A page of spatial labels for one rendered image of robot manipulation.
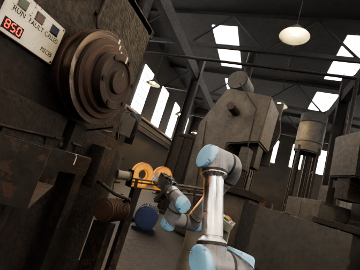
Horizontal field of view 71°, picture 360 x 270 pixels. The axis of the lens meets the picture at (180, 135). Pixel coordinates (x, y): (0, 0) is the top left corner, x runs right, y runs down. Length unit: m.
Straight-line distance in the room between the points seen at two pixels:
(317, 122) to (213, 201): 9.13
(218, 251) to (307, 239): 2.20
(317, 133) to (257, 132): 6.36
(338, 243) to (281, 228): 0.59
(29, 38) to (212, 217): 1.02
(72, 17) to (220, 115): 2.96
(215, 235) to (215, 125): 3.05
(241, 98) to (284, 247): 2.11
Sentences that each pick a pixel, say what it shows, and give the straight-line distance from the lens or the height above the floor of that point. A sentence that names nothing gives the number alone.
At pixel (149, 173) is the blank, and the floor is 0.73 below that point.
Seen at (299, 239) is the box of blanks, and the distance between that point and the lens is 3.11.
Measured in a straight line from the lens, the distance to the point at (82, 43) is 1.24.
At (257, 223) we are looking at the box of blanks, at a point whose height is 0.56.
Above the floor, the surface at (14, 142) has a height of 0.71.
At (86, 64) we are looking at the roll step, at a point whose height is 1.10.
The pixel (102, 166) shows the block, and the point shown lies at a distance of 1.49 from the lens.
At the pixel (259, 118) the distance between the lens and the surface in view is 3.77.
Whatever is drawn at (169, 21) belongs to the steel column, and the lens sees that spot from 7.94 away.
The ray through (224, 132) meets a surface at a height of 1.63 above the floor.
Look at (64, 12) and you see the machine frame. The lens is 1.39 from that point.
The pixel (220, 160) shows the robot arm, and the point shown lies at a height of 0.87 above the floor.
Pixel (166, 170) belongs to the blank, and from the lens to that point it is 1.75.
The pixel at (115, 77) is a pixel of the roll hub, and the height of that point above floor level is 1.12.
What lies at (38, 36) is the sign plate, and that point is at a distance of 1.27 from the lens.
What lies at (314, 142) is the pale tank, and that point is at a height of 3.37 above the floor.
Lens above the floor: 0.74
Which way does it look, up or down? 10 degrees up
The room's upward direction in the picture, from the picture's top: 17 degrees clockwise
